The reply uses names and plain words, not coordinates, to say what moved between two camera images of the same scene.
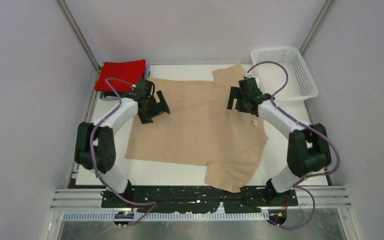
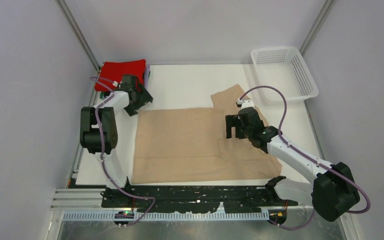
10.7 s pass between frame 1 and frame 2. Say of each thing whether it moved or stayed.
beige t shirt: moved
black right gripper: moved
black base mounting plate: stayed
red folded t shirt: stayed
